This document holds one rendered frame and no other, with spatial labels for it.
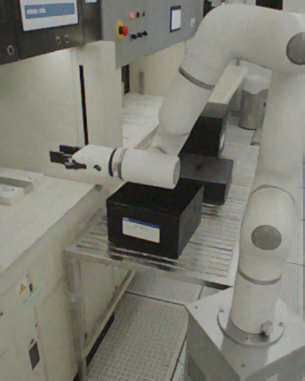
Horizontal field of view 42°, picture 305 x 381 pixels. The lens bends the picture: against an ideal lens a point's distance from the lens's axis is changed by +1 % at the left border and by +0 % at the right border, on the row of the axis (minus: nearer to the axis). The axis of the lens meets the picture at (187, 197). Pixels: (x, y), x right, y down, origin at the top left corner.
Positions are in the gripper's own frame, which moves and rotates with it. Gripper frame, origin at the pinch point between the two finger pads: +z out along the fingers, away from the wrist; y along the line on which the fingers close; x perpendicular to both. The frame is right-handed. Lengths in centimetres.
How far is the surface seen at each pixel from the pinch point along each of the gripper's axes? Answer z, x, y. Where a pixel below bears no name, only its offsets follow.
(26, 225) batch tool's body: 21.1, -32.0, 8.3
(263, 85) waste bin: -28, -63, 403
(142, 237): -15.0, -36.7, 20.7
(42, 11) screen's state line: 13.2, 32.4, 19.0
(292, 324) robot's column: -67, -43, 2
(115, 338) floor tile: 8, -119, 43
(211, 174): -29, -33, 71
